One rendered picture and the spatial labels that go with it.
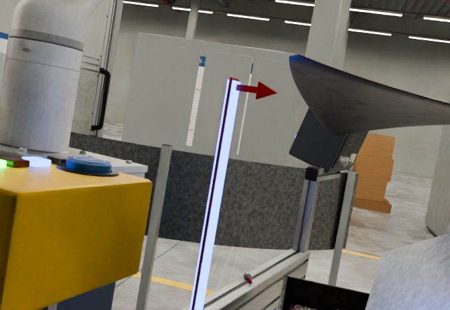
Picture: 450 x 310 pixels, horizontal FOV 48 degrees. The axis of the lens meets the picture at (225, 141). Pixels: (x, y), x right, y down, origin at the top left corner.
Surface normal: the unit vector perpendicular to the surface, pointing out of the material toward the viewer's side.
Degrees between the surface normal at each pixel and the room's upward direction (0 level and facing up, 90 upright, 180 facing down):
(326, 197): 90
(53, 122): 90
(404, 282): 55
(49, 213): 90
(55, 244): 90
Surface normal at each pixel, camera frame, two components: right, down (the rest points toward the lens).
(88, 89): 0.89, 0.17
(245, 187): 0.29, 0.10
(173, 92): -0.22, 0.02
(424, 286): -0.70, -0.69
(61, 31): 0.65, 0.15
